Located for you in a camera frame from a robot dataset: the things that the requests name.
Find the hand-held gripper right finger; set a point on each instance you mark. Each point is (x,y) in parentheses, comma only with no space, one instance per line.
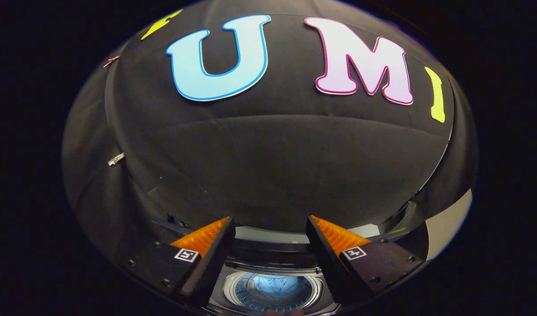
(327,267)

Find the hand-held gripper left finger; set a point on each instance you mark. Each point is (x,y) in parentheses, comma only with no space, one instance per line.
(213,267)

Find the grey washing machine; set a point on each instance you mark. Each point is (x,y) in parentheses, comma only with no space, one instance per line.
(231,281)

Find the light blue shirt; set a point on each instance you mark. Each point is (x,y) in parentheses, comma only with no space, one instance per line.
(277,285)

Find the dark washing machine lid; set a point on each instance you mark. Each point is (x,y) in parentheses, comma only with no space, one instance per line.
(272,252)

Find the black backdrop cloth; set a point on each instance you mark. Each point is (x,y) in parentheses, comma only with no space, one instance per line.
(272,166)

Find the silver clip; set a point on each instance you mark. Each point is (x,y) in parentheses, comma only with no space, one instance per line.
(116,159)

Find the pink clip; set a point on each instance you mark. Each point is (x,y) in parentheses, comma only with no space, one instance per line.
(111,61)

